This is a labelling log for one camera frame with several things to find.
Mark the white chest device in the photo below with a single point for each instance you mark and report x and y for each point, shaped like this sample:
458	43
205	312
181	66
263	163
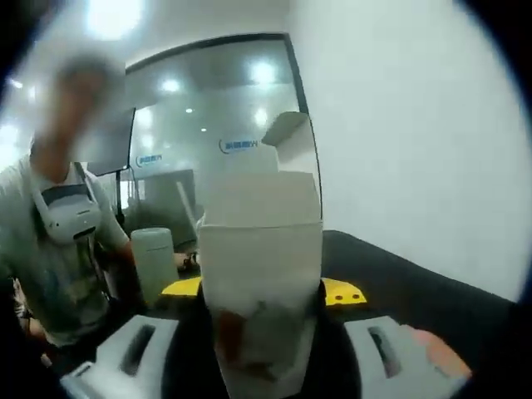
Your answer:
68	216

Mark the dark flat screen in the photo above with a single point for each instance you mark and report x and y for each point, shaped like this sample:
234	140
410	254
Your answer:
112	145

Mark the person's left hand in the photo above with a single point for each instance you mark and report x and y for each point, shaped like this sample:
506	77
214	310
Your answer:
180	262

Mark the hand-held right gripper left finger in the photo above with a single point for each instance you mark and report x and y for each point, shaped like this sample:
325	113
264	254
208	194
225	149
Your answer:
120	365

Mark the person's right hand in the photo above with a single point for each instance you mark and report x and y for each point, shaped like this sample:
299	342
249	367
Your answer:
446	351

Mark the person's torso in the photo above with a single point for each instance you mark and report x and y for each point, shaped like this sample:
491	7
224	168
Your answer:
62	282

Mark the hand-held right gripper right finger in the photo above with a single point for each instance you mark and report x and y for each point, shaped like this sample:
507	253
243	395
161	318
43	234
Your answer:
374	374

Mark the grey-green cup body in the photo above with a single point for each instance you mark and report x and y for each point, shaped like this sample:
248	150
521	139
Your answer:
156	278

